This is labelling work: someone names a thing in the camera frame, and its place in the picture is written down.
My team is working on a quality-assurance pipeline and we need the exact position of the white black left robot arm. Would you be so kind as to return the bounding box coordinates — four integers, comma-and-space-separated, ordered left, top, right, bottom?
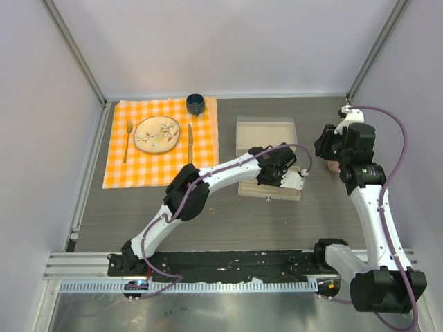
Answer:
108, 143, 309, 276

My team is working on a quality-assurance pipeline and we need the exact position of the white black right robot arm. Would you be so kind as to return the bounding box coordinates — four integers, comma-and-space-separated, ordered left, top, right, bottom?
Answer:
314, 123, 427, 313

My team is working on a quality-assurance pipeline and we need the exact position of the beige jewelry drawer tray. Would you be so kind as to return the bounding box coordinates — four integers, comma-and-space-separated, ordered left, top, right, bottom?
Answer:
238, 166, 301, 201

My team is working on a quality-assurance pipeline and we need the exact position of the beige jewelry box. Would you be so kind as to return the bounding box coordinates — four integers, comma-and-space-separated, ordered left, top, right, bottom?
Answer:
235, 116, 298, 157

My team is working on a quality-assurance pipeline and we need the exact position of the pink ceramic mug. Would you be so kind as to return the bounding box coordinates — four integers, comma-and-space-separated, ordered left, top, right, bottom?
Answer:
327, 160, 341, 174

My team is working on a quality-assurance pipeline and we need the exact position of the gold knife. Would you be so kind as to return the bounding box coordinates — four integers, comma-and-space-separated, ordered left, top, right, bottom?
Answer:
188, 124, 194, 164

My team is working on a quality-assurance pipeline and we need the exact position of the dark blue ceramic mug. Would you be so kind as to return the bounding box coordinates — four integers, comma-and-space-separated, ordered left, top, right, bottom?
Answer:
186, 93, 206, 116

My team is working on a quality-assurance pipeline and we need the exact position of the bird pattern ceramic plate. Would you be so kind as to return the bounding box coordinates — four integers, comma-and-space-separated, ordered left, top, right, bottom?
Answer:
134, 116, 181, 154

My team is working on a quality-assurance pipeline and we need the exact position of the yellow white checkered cloth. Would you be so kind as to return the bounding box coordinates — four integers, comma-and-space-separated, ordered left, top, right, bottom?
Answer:
102, 98, 219, 189

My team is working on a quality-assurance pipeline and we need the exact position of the gold fork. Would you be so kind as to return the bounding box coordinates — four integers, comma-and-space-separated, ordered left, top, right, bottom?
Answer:
123, 120, 134, 164

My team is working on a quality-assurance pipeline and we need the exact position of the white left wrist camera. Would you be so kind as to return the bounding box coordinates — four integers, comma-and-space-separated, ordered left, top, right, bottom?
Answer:
280, 169, 309, 191

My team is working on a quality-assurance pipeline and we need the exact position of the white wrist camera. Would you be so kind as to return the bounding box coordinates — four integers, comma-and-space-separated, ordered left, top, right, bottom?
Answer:
334, 105, 364, 135
280, 169, 309, 191

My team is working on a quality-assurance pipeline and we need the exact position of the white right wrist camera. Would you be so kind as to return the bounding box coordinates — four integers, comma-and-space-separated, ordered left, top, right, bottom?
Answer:
334, 105, 364, 135

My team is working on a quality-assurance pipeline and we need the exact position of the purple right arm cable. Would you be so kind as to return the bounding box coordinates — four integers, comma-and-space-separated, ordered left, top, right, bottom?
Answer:
321, 105, 419, 331

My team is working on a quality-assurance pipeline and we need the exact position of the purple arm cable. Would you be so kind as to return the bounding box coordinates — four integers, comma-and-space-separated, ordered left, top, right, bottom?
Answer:
321, 105, 419, 331
138, 143, 314, 300

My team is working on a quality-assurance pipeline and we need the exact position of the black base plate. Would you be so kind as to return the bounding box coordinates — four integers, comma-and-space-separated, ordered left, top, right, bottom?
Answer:
107, 250, 343, 284

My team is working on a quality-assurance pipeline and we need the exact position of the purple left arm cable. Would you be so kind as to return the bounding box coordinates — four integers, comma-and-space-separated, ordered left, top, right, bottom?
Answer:
138, 143, 314, 300

